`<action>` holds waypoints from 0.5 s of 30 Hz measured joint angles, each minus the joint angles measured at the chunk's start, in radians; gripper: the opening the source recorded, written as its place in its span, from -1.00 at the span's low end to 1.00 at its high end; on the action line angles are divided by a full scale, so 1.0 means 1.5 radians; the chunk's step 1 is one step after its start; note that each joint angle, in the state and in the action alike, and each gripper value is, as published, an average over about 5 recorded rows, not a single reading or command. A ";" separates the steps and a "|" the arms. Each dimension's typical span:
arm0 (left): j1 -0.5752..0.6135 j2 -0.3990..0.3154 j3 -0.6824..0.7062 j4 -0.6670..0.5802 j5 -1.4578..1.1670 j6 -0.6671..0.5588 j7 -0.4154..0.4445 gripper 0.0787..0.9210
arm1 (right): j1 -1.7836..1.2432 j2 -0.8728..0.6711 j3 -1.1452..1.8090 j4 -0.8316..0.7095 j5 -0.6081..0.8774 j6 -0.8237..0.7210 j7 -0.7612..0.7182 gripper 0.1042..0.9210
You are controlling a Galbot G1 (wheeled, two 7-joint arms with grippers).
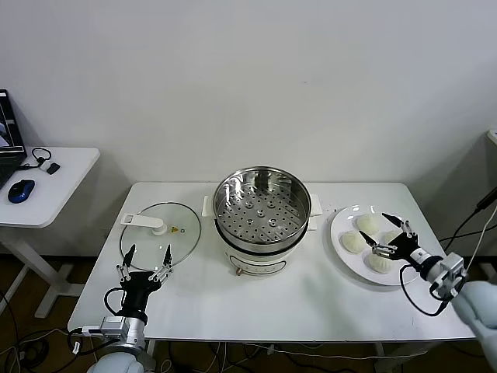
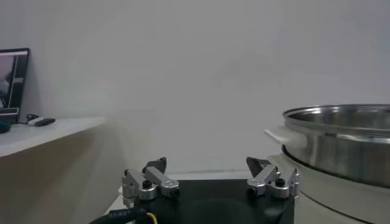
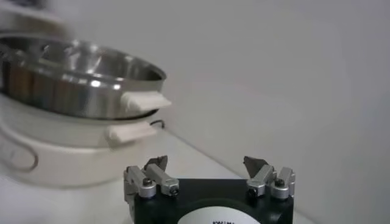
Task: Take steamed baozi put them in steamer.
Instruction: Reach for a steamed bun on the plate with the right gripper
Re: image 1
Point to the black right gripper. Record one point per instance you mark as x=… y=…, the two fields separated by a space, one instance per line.
x=404 y=248

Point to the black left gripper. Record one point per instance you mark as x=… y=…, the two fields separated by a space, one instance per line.
x=136 y=287

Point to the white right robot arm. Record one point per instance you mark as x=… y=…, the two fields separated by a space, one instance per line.
x=479 y=311

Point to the stainless steel steamer basket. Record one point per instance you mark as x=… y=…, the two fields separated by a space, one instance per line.
x=256 y=202

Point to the glass pot lid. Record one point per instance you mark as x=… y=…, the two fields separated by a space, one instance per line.
x=182 y=241

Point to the white round plate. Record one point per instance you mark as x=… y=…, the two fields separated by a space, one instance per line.
x=349 y=268

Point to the white electric cooking pot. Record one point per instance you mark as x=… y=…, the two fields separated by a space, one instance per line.
x=256 y=260

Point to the white side table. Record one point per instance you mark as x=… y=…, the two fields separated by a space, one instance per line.
x=58 y=194

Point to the small black device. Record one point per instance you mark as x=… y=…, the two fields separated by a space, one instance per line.
x=53 y=168

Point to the small white device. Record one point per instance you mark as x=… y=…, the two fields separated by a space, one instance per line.
x=44 y=165

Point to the blue computer mouse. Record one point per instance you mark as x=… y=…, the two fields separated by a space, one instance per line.
x=21 y=191

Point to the black laptop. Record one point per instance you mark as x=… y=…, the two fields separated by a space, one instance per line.
x=7 y=155

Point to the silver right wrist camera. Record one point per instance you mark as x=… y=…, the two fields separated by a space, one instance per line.
x=450 y=274

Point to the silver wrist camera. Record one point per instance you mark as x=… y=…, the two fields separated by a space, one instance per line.
x=450 y=274
x=110 y=325

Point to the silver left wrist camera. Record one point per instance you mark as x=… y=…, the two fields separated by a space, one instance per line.
x=110 y=325

